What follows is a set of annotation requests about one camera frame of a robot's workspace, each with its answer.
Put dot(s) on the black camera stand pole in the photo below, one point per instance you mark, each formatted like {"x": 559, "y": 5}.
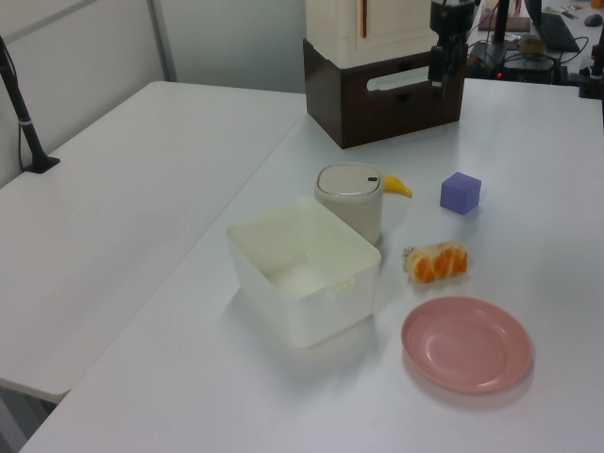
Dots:
{"x": 19, "y": 113}

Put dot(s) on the black table clamp mount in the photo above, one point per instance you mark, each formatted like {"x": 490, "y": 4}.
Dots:
{"x": 592, "y": 75}

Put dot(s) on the black upright stand post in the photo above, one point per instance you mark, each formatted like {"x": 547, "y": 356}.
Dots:
{"x": 500, "y": 21}

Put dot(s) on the black electronics base unit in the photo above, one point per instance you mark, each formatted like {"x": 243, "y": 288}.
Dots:
{"x": 524, "y": 63}

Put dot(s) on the beige small trash can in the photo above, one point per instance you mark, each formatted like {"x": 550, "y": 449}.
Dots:
{"x": 351, "y": 207}

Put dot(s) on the pink plastic plate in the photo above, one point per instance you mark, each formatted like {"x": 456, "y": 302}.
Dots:
{"x": 467, "y": 347}

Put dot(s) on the orange toy fruit slice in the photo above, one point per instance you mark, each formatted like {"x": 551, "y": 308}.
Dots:
{"x": 439, "y": 264}

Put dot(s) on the grey partition frame post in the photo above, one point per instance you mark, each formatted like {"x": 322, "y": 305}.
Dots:
{"x": 162, "y": 38}

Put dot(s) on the small brown cardboard box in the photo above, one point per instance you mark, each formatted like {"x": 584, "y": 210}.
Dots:
{"x": 532, "y": 45}

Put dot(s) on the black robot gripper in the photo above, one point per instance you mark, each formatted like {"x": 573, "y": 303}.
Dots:
{"x": 452, "y": 16}

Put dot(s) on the grey computer mouse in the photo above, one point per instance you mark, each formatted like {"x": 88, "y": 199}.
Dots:
{"x": 593, "y": 20}

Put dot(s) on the dark brown drawer box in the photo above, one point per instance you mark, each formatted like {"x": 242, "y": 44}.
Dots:
{"x": 377, "y": 108}

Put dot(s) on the purple cube block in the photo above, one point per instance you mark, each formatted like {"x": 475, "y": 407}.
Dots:
{"x": 460, "y": 194}

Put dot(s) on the white plastic storage box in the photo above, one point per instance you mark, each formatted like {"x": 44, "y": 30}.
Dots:
{"x": 302, "y": 302}

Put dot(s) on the yellow toy banana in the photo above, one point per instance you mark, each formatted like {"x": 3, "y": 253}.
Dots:
{"x": 398, "y": 187}

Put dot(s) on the cream toy cabinet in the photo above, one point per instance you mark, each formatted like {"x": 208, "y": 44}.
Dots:
{"x": 387, "y": 26}

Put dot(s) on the black laptop keyboard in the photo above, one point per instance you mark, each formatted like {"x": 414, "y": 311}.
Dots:
{"x": 557, "y": 28}

